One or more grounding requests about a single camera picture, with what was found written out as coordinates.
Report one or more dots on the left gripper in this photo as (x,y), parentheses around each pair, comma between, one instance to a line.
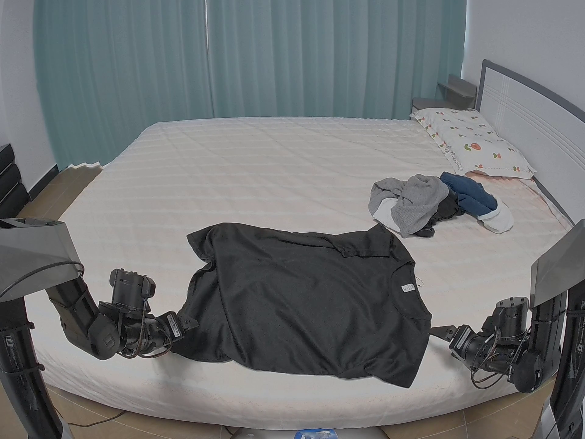
(155,334)

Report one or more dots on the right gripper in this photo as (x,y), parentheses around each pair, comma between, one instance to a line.
(470,348)

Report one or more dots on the black T-shirt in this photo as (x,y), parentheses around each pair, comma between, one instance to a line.
(297,300)

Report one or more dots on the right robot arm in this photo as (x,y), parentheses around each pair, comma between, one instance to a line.
(562,268)

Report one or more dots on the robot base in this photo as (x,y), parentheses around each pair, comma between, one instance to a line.
(315,435)

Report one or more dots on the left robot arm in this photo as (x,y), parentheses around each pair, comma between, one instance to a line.
(77,309)

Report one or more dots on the pile of clothes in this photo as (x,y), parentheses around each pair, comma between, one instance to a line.
(420,199)

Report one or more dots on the bed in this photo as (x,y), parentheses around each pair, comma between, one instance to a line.
(274,176)

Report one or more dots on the white printed pillow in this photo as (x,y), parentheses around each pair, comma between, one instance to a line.
(475,140)

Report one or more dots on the grey bedside table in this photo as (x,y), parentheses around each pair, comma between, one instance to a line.
(457,87)

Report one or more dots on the blue-green curtain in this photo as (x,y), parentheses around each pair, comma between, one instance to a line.
(123,62)
(329,39)

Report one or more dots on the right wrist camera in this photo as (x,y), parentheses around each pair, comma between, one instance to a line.
(491,326)

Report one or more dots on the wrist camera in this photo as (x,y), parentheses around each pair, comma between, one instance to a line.
(148,287)
(491,326)

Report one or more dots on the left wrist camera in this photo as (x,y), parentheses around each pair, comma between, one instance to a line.
(148,287)

